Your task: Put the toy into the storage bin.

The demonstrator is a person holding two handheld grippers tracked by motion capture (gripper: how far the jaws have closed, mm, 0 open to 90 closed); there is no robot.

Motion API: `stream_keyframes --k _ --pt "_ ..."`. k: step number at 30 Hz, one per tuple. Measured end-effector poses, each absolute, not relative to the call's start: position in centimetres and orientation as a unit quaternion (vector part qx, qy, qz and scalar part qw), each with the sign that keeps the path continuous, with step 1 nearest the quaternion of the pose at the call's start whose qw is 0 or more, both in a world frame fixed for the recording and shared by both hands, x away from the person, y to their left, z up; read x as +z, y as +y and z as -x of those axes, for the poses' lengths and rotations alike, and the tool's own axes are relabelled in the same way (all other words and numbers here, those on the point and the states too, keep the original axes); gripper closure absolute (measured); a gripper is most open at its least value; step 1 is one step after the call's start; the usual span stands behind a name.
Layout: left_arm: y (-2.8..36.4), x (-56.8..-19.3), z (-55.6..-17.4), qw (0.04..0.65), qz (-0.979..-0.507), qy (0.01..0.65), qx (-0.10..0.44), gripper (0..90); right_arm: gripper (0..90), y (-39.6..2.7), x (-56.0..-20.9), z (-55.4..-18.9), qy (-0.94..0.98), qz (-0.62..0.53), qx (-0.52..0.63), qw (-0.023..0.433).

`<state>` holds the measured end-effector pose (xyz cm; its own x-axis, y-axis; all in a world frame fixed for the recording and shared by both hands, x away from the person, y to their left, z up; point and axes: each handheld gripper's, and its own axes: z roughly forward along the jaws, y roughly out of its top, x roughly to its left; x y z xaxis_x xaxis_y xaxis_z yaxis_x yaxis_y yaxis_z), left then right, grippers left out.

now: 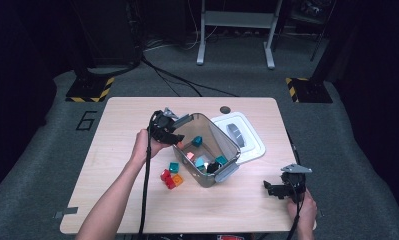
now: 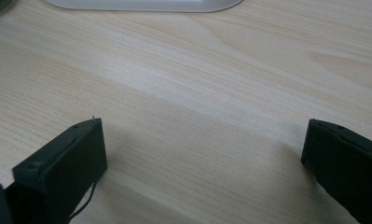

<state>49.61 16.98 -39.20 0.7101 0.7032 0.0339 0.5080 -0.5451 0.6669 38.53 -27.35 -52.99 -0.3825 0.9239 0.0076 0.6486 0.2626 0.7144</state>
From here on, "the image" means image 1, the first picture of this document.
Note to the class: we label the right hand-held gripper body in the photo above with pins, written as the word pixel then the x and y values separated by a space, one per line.
pixel 295 185

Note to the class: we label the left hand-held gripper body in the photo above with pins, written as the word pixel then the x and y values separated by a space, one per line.
pixel 162 123

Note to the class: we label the orange-red toy block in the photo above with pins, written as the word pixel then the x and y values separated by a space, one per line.
pixel 180 145

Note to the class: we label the blue toy block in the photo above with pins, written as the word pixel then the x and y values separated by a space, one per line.
pixel 197 141

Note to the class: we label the coral toy block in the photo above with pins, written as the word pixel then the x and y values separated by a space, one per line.
pixel 190 156

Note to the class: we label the teal square toy block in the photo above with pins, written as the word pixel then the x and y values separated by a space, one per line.
pixel 173 167

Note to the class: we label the red toy block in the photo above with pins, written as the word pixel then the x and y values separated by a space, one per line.
pixel 165 174
pixel 170 183

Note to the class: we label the light teal toy block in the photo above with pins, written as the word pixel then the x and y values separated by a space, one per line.
pixel 199 162

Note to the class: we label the clear plastic storage box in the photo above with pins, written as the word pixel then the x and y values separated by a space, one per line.
pixel 217 136

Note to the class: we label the orange toy block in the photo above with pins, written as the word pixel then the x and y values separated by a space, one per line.
pixel 178 180

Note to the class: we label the white bin lid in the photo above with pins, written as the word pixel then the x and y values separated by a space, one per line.
pixel 250 140

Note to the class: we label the person's left hand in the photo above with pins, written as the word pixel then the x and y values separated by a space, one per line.
pixel 143 146

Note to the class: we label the person's right hand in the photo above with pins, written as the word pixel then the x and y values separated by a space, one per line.
pixel 303 211

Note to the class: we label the black stand base striped edge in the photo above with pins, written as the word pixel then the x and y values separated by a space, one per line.
pixel 310 90
pixel 87 88

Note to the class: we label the black equipment cabinet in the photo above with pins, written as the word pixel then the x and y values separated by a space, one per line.
pixel 117 33

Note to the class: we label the grey tape strip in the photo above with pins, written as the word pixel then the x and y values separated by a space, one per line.
pixel 68 211

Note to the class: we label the white metal table frame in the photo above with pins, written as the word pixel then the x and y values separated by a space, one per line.
pixel 237 19

